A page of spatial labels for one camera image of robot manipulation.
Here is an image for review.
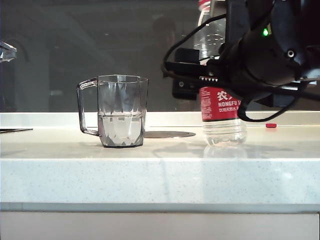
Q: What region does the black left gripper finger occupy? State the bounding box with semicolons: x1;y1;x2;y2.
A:
0;41;17;63

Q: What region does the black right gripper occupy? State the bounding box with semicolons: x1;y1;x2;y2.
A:
163;47;275;107

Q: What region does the mineral water bottle red label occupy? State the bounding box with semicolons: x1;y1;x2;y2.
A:
194;0;248;147

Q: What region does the clear grey faceted mug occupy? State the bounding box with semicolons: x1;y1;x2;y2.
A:
76;74;149;149

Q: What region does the round dark metal disc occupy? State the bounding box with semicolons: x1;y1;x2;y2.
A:
142;130;197;139

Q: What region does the dark window pane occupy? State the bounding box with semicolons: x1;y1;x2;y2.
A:
0;0;320;113

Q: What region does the flat dark plate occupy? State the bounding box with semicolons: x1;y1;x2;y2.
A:
0;128;34;134

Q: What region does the black camera cable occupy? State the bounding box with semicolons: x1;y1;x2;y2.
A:
162;13;228;78

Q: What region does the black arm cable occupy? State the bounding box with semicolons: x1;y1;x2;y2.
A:
237;83;320;123

